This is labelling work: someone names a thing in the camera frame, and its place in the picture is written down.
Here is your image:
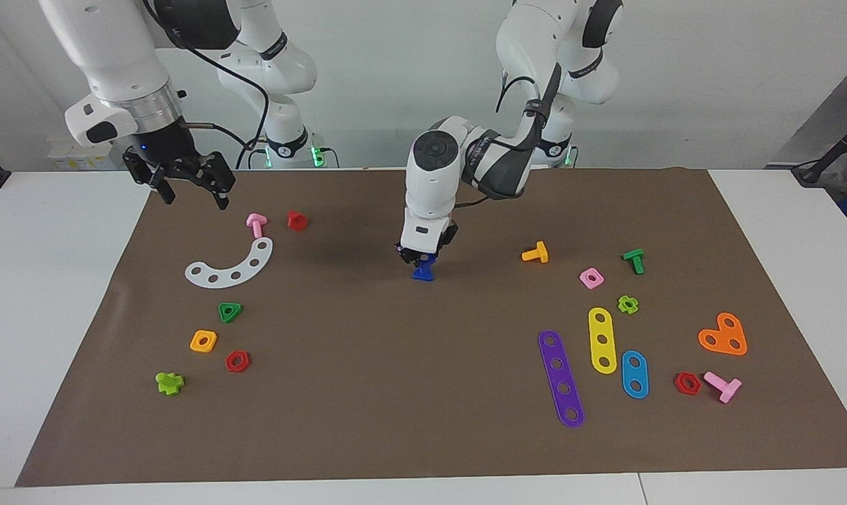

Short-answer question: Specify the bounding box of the white curved hole strip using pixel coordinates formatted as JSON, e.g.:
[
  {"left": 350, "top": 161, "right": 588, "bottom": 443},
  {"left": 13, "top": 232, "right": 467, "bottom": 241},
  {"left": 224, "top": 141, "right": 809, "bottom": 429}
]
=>
[{"left": 185, "top": 237, "right": 274, "bottom": 289}]

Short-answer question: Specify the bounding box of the brown table mat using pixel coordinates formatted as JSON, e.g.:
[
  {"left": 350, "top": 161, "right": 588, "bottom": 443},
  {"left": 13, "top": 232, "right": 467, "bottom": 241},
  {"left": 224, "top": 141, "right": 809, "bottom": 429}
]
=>
[{"left": 15, "top": 167, "right": 847, "bottom": 487}]

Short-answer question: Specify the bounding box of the purple four-hole strip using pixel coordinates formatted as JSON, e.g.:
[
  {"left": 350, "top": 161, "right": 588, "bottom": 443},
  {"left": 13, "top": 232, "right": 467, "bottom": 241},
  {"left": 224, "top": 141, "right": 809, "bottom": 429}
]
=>
[{"left": 538, "top": 330, "right": 586, "bottom": 429}]

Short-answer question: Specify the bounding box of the yellow three-hole strip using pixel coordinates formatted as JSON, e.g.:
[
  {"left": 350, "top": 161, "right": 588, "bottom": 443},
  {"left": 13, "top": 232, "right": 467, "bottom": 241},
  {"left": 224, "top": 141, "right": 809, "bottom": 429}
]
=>
[{"left": 588, "top": 307, "right": 618, "bottom": 375}]

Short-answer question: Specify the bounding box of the blue two-hole strip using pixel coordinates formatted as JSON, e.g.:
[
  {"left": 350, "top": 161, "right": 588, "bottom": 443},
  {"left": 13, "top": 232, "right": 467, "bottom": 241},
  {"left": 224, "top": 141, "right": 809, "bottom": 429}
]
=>
[{"left": 620, "top": 350, "right": 650, "bottom": 400}]

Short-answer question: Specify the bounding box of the orange heart hole plate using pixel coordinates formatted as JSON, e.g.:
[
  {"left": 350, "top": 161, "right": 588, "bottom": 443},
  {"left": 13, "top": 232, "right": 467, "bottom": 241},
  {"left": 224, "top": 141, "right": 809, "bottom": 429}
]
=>
[{"left": 698, "top": 312, "right": 748, "bottom": 357}]

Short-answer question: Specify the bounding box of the large pink toy screw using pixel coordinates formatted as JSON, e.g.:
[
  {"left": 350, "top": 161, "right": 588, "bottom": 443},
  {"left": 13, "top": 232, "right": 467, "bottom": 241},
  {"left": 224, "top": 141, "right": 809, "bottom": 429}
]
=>
[{"left": 703, "top": 371, "right": 743, "bottom": 404}]

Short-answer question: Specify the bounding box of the black stand pole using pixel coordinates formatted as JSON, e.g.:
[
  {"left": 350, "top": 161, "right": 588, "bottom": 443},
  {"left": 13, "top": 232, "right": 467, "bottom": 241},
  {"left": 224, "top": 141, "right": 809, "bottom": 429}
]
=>
[{"left": 792, "top": 112, "right": 847, "bottom": 187}]

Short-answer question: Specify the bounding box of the white box by wall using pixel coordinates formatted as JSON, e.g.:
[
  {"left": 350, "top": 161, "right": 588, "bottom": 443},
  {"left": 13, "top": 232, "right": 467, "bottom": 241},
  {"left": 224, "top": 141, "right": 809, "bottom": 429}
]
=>
[{"left": 48, "top": 137, "right": 128, "bottom": 171}]

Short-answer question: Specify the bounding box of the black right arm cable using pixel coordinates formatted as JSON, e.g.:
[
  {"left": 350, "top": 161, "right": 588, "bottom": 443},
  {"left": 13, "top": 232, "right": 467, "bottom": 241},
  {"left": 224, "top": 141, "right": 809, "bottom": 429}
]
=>
[{"left": 142, "top": 0, "right": 273, "bottom": 170}]

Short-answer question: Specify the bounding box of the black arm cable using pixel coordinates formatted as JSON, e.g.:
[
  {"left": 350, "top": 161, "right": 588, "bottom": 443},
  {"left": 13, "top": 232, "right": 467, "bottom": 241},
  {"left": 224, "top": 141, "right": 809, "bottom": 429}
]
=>
[
  {"left": 142, "top": 0, "right": 273, "bottom": 170},
  {"left": 455, "top": 62, "right": 564, "bottom": 211}
]

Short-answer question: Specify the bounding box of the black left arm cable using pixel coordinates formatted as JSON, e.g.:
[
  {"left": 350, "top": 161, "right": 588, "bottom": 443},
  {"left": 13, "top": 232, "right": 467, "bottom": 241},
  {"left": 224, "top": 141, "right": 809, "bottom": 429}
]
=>
[{"left": 455, "top": 62, "right": 564, "bottom": 211}]

